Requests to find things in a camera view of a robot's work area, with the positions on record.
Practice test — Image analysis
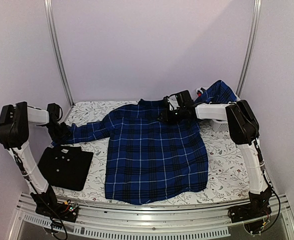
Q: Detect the left aluminium frame post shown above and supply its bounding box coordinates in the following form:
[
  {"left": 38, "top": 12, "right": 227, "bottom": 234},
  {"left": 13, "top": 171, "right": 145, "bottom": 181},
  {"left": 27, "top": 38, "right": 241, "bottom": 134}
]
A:
[{"left": 44, "top": 0, "right": 75, "bottom": 107}]

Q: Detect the aluminium front rail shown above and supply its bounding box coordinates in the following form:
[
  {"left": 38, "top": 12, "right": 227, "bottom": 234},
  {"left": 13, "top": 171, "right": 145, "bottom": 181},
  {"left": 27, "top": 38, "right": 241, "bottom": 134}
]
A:
[{"left": 8, "top": 193, "right": 294, "bottom": 240}]

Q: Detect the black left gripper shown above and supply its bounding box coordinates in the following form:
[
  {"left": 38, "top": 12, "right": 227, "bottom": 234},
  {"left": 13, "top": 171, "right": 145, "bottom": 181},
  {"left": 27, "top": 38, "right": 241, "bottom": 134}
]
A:
[{"left": 48, "top": 121, "right": 71, "bottom": 143}]

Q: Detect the right aluminium frame post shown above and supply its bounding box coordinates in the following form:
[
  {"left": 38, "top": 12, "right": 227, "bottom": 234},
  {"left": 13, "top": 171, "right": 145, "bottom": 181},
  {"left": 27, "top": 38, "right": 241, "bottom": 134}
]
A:
[{"left": 236, "top": 0, "right": 262, "bottom": 97}]

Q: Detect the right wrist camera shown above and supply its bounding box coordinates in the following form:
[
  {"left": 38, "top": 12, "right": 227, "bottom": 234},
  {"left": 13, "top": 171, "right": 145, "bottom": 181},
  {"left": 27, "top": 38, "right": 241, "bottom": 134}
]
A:
[{"left": 163, "top": 95, "right": 179, "bottom": 111}]

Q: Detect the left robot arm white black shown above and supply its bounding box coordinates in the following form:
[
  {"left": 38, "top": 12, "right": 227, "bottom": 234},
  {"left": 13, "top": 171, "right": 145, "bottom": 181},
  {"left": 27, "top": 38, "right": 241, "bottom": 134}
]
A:
[{"left": 0, "top": 101, "right": 71, "bottom": 217}]

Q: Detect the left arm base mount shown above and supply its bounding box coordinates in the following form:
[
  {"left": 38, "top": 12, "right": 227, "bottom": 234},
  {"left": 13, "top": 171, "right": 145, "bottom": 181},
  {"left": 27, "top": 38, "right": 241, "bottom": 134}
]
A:
[{"left": 35, "top": 199, "right": 79, "bottom": 223}]

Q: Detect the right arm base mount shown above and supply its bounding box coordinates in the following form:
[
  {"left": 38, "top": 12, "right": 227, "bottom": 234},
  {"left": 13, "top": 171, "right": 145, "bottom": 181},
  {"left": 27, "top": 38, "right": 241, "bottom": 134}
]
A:
[{"left": 227, "top": 200, "right": 272, "bottom": 235}]

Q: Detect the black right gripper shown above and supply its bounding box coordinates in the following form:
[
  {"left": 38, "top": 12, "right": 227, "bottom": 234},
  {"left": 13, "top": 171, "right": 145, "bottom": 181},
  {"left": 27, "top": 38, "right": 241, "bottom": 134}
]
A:
[{"left": 155, "top": 107, "right": 185, "bottom": 125}]

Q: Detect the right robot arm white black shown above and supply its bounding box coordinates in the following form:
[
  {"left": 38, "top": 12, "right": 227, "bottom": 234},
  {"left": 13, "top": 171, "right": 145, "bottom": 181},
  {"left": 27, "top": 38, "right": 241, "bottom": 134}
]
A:
[{"left": 158, "top": 90, "right": 272, "bottom": 218}]

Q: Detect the white plastic laundry basket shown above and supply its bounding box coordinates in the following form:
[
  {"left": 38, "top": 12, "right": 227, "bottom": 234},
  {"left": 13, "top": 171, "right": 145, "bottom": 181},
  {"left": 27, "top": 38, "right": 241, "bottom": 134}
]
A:
[{"left": 195, "top": 95, "right": 240, "bottom": 131}]

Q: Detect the aluminium frame post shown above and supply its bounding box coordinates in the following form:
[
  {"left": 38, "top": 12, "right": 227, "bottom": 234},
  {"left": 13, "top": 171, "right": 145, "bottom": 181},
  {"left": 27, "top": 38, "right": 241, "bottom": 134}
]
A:
[
  {"left": 44, "top": 0, "right": 75, "bottom": 107},
  {"left": 236, "top": 0, "right": 262, "bottom": 97}
]

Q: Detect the folded black polo shirt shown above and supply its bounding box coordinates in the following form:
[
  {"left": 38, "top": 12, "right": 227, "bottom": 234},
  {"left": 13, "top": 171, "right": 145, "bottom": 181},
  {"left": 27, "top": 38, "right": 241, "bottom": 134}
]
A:
[{"left": 38, "top": 145, "right": 94, "bottom": 192}]

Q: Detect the blue plaid long sleeve shirt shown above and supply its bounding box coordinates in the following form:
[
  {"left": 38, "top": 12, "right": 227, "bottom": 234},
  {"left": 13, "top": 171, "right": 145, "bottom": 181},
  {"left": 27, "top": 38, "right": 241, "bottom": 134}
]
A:
[{"left": 50, "top": 79, "right": 239, "bottom": 206}]

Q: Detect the floral patterned table mat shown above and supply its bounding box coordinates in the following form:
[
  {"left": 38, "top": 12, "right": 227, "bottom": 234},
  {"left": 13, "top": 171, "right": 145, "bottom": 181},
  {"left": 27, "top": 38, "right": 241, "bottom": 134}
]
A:
[{"left": 53, "top": 101, "right": 250, "bottom": 206}]

